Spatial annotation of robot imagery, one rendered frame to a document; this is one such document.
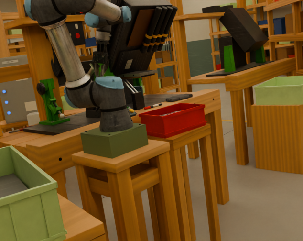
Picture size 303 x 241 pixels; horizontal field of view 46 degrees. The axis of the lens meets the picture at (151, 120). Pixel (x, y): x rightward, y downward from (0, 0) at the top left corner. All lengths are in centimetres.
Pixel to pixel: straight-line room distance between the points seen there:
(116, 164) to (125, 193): 14
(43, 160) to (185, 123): 76
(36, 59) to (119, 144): 108
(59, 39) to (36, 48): 91
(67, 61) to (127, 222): 71
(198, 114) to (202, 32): 1046
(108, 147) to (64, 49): 44
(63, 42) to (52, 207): 73
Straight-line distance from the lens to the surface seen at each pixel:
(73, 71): 157
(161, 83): 879
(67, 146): 181
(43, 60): 244
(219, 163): 281
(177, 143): 188
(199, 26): 1249
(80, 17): 249
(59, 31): 152
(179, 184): 195
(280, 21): 573
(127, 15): 176
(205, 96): 260
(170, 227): 175
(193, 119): 201
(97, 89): 156
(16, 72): 245
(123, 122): 155
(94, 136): 157
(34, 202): 102
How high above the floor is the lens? 128
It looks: 12 degrees down
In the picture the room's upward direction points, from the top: 8 degrees counter-clockwise
